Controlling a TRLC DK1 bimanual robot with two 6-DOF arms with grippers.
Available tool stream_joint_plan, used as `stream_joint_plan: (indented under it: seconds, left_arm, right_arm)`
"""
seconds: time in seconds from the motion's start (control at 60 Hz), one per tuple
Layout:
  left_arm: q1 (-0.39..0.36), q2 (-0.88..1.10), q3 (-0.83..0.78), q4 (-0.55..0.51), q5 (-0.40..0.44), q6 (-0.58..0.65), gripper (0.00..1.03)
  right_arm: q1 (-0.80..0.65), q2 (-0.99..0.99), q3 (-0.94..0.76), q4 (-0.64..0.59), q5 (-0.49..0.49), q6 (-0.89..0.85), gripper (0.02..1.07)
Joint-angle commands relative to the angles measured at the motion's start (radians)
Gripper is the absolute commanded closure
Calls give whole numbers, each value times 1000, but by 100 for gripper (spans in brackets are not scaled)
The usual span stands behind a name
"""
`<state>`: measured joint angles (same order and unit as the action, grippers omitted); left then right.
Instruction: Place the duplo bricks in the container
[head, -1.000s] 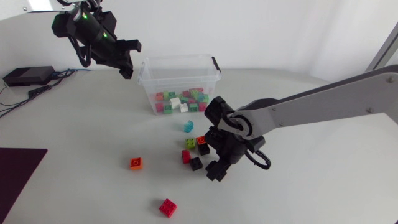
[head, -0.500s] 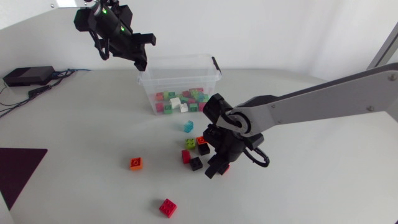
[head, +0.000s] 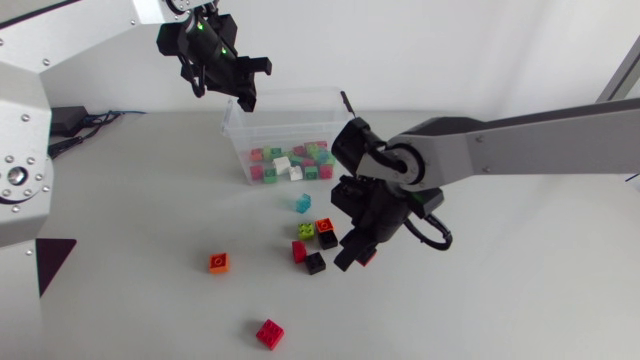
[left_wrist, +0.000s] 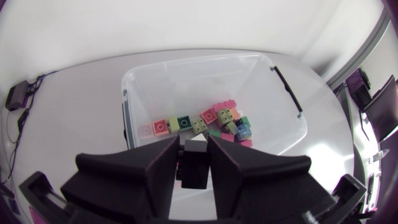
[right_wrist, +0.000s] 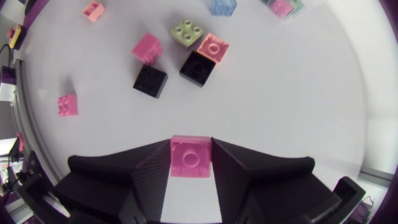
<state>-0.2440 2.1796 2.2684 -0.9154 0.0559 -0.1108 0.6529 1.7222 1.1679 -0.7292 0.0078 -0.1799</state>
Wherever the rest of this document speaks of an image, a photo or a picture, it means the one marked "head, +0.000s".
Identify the blue cable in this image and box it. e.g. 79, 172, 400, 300
82, 109, 148, 126

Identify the pile of toy bricks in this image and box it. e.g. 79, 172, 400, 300
248, 140, 336, 182

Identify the clear plastic container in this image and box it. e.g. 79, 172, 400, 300
221, 86, 358, 187

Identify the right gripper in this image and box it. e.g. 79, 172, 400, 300
333, 180, 427, 273

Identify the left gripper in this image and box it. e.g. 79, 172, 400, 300
191, 25, 274, 114

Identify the black power brick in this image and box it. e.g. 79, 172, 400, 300
49, 105, 90, 138

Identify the black toy brick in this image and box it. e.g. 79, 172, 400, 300
303, 251, 327, 276
317, 229, 340, 251

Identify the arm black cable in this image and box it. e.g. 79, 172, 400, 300
178, 53, 207, 99
402, 213, 454, 252

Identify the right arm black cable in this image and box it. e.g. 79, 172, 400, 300
402, 213, 454, 252

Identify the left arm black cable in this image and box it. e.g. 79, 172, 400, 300
178, 53, 207, 99

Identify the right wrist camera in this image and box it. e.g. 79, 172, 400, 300
330, 175, 372, 215

